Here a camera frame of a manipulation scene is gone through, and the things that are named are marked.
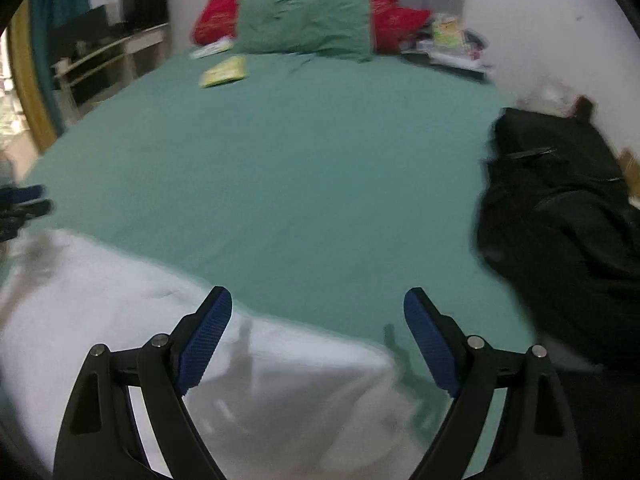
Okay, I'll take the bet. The black computer tower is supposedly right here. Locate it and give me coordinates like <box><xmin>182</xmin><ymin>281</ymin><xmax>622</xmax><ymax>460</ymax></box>
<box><xmin>121</xmin><ymin>0</ymin><xmax>168</xmax><ymax>33</ymax></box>

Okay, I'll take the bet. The black monitor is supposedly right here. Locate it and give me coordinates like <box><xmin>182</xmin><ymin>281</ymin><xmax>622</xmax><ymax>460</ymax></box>
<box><xmin>50</xmin><ymin>4</ymin><xmax>112</xmax><ymax>55</ymax></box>

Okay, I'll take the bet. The green pillow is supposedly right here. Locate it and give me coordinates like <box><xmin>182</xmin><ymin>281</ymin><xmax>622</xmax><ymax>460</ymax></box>
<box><xmin>232</xmin><ymin>0</ymin><xmax>376</xmax><ymax>63</ymax></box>

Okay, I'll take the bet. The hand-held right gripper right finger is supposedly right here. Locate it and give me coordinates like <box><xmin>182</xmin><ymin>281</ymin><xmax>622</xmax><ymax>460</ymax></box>
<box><xmin>404</xmin><ymin>287</ymin><xmax>585</xmax><ymax>480</ymax></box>

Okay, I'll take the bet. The green snack bag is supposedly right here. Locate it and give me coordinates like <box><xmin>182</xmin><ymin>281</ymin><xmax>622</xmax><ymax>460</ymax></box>
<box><xmin>431</xmin><ymin>14</ymin><xmax>463</xmax><ymax>47</ymax></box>

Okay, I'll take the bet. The bed with green sheet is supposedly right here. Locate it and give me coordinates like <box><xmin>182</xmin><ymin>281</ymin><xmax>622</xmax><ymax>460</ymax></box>
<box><xmin>0</xmin><ymin>52</ymin><xmax>548</xmax><ymax>480</ymax></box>

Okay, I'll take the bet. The red patterned pillow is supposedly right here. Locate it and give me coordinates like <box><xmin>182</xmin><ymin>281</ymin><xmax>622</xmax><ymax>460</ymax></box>
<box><xmin>192</xmin><ymin>0</ymin><xmax>433</xmax><ymax>55</ymax></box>

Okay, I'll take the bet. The white packet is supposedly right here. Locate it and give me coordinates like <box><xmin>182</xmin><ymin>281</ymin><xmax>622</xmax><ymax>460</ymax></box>
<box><xmin>190</xmin><ymin>40</ymin><xmax>235</xmax><ymax>60</ymax></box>

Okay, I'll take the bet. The black clothes pile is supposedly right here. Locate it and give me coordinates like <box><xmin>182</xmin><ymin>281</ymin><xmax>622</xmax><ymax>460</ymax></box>
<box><xmin>472</xmin><ymin>107</ymin><xmax>640</xmax><ymax>367</ymax></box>

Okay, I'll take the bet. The yellow curtain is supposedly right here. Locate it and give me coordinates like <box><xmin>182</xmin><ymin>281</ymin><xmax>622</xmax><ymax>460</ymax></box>
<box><xmin>7</xmin><ymin>7</ymin><xmax>58</xmax><ymax>153</ymax></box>

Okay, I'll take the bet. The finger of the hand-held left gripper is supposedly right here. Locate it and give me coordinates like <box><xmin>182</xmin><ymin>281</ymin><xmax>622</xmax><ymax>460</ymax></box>
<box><xmin>12</xmin><ymin>200</ymin><xmax>54</xmax><ymax>222</ymax></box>
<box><xmin>11</xmin><ymin>185</ymin><xmax>47</xmax><ymax>204</ymax></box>

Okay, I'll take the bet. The cardboard box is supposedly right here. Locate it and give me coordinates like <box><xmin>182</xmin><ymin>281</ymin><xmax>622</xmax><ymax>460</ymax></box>
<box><xmin>617</xmin><ymin>147</ymin><xmax>640</xmax><ymax>181</ymax></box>

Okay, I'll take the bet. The white computer desk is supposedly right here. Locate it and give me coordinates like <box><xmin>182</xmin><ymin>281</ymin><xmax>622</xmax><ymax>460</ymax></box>
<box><xmin>50</xmin><ymin>22</ymin><xmax>171</xmax><ymax>126</ymax></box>

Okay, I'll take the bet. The white hooded shirt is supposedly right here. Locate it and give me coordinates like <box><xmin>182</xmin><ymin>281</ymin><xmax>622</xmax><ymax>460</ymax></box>
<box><xmin>0</xmin><ymin>227</ymin><xmax>406</xmax><ymax>480</ymax></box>

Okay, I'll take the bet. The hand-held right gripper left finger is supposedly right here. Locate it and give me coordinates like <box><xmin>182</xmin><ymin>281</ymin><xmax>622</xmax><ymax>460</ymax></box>
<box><xmin>52</xmin><ymin>286</ymin><xmax>233</xmax><ymax>480</ymax></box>

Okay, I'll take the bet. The yellow packet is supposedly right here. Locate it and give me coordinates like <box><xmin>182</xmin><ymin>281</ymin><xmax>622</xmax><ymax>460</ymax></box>
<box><xmin>199</xmin><ymin>56</ymin><xmax>248</xmax><ymax>89</ymax></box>

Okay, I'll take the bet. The teal curtain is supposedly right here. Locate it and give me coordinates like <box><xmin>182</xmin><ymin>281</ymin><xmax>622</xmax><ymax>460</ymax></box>
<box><xmin>30</xmin><ymin>0</ymin><xmax>91</xmax><ymax>126</ymax></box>

